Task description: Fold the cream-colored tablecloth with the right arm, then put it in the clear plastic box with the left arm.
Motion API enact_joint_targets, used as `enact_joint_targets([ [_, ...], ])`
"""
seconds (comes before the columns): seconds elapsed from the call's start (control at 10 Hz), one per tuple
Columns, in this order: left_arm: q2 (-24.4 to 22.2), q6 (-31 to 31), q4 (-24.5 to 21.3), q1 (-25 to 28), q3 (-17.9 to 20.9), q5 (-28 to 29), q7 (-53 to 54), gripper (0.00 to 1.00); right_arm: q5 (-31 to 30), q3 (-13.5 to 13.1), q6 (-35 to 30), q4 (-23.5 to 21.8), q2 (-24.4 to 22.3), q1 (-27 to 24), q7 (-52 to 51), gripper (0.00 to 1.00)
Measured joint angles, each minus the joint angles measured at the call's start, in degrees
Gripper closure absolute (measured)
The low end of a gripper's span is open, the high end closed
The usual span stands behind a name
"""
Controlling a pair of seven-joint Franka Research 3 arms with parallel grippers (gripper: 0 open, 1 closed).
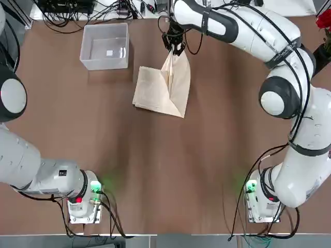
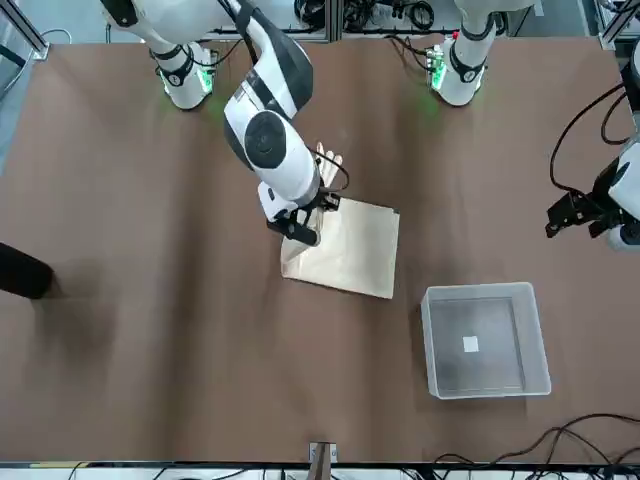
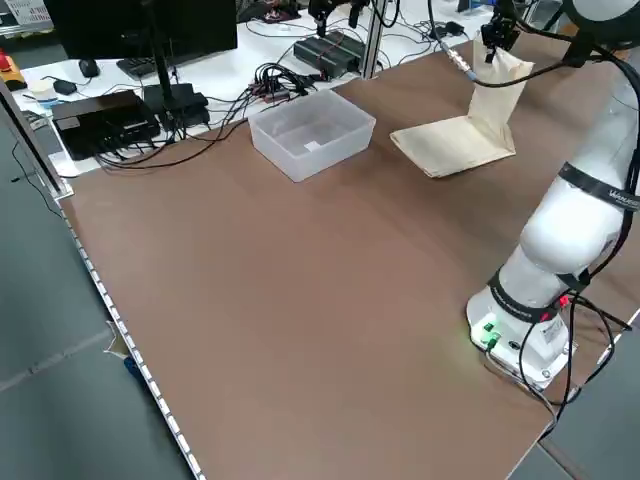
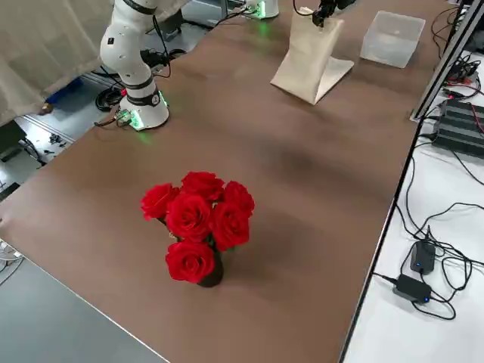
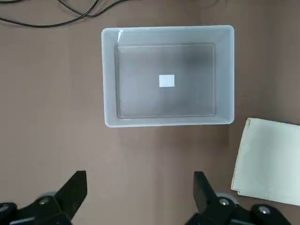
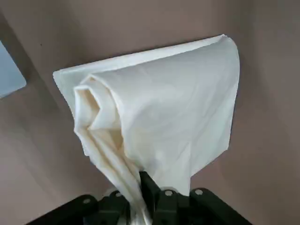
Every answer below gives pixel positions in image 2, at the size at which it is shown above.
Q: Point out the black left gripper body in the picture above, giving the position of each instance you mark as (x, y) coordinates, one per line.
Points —
(602, 200)

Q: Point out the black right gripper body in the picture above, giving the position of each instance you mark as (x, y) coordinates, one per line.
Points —
(310, 210)

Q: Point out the cream-colored tablecloth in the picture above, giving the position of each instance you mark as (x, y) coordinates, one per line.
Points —
(350, 250)

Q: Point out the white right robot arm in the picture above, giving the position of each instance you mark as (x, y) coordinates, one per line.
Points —
(280, 150)

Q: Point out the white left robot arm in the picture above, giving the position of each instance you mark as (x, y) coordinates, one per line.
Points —
(467, 65)

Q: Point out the clear plastic storage box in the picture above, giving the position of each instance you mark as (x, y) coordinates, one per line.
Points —
(435, 345)

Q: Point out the small white paper label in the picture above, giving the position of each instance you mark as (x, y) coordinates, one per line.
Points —
(470, 344)

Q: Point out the black cylindrical vase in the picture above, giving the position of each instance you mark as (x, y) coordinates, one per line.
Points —
(22, 272)

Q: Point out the aluminium frame post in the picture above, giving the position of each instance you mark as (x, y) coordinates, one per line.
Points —
(333, 17)

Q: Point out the aluminium camera post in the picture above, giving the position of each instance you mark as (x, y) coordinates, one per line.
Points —
(322, 460)

